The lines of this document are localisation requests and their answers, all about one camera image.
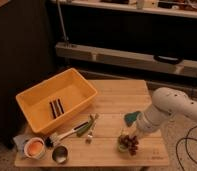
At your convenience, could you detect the metal pole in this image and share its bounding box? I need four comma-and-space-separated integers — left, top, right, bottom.
56, 0, 69, 44

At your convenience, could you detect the white bowl with orange inside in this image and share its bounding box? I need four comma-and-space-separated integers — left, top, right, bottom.
24, 137, 46, 159

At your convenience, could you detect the green sponge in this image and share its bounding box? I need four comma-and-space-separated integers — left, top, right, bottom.
124, 111, 140, 127

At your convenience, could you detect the dark red grape bunch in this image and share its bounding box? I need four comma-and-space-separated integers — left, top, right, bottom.
119, 135, 139, 156

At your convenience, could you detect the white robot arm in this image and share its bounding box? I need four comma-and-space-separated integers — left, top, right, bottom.
130, 87, 197, 139

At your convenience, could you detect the dish brush with green handle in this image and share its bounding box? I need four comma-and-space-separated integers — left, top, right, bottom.
45, 116, 95, 148

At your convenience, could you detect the white shelf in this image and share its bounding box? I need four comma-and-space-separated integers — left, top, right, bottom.
51, 0, 197, 19

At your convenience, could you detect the small metal cup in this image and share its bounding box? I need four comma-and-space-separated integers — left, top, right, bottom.
52, 146, 68, 164

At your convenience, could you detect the yellow plastic bin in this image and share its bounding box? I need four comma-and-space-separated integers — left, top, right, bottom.
16, 68, 97, 135

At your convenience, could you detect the black cable on floor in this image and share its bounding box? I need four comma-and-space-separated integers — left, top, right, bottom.
175, 124, 197, 171

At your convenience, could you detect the grey cloth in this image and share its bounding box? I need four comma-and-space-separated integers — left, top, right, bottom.
13, 134, 32, 158

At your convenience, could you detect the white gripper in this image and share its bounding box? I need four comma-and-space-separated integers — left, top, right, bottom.
131, 125, 147, 139

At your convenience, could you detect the green plastic cup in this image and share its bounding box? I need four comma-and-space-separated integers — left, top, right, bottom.
117, 134, 132, 152

